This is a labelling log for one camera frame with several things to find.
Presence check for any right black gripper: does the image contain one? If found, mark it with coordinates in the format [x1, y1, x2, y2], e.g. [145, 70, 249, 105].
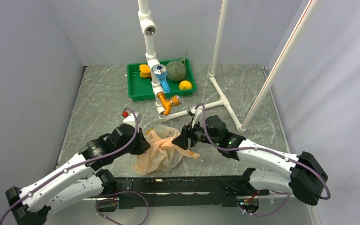
[172, 118, 220, 150]

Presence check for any translucent orange plastic bag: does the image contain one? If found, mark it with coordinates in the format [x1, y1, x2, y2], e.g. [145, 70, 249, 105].
[132, 125, 200, 175]

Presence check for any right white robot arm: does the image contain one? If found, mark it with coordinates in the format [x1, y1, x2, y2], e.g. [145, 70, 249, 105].
[172, 115, 331, 206]

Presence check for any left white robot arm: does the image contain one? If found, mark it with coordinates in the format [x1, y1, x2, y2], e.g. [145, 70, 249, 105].
[5, 124, 150, 225]

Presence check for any yellow fake lemon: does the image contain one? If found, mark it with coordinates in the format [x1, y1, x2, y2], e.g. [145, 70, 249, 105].
[179, 80, 193, 90]

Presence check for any yellow fake bell pepper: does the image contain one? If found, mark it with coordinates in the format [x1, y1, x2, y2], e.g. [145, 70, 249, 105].
[139, 64, 151, 78]

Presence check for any green fake melon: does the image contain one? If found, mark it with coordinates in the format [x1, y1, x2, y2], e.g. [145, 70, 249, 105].
[166, 60, 186, 82]

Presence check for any white pole with red stripe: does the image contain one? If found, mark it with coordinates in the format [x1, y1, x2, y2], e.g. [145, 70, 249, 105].
[238, 0, 320, 134]

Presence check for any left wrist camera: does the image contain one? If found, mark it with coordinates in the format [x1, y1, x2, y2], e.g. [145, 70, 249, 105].
[122, 111, 142, 128]

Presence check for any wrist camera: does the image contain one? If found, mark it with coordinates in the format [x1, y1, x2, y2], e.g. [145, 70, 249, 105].
[187, 106, 203, 127]
[122, 111, 142, 128]

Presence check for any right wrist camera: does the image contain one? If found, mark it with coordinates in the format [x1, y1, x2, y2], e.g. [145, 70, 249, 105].
[187, 106, 203, 127]

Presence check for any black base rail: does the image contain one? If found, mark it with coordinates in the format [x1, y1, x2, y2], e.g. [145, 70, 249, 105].
[99, 175, 269, 209]

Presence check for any blue tap handle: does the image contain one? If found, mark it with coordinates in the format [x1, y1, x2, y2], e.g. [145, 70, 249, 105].
[152, 64, 170, 93]

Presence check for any white PVC pipe frame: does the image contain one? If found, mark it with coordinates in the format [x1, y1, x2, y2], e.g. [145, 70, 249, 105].
[138, 0, 241, 130]

